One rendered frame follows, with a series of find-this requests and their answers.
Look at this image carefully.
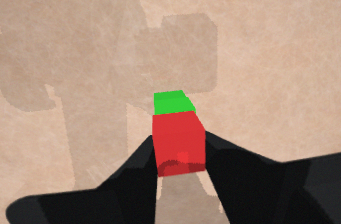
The green block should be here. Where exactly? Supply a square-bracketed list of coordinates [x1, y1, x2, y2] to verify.
[154, 90, 186, 101]
[154, 97, 196, 115]

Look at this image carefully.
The red block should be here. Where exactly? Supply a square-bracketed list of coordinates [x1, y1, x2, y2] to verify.
[152, 111, 206, 177]

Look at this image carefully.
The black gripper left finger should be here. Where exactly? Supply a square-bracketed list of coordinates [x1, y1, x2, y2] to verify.
[5, 135, 158, 224]

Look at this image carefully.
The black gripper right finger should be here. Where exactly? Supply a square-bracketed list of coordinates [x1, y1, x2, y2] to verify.
[205, 130, 341, 224]

